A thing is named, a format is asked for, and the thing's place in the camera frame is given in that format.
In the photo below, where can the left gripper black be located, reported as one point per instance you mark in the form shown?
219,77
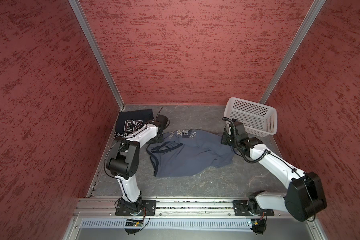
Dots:
160,140

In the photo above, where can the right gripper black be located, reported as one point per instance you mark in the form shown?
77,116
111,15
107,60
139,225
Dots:
224,139

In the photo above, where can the navy tank top red trim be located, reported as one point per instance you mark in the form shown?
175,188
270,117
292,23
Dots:
129,122

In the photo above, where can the grey blue tank top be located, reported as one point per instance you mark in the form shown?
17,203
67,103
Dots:
185,153

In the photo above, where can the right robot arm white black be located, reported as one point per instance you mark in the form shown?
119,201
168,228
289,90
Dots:
305,196

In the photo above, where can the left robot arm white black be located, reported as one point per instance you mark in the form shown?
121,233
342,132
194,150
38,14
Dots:
122,162

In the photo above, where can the white plastic laundry basket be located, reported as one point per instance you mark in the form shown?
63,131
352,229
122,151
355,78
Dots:
258,119

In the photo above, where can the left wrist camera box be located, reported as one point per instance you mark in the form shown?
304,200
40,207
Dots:
163,121

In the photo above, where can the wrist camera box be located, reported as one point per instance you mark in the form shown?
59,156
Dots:
163,121
237,128

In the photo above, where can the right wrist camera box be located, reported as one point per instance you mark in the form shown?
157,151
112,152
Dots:
237,128

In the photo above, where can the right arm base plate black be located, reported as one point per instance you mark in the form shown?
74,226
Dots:
245,208

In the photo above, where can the white slotted cable duct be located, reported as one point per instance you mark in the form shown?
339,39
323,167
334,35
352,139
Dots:
241,225

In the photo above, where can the right controller board with wires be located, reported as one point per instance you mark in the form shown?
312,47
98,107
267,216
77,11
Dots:
259,226

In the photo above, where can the controller board with wires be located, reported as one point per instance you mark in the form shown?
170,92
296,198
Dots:
133,226
259,226

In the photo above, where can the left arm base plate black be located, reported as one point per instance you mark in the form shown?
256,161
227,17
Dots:
148,207

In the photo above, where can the left controller board with wires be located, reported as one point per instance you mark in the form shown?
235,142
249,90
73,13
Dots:
133,226

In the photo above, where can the aluminium mounting rail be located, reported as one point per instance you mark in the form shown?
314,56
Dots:
198,207

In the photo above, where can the left aluminium corner post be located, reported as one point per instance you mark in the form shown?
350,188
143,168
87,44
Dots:
85,26

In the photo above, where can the aluminium corner post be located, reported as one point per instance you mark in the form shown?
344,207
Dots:
85,26
305,26

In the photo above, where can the right aluminium corner post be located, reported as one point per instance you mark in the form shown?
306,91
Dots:
305,26

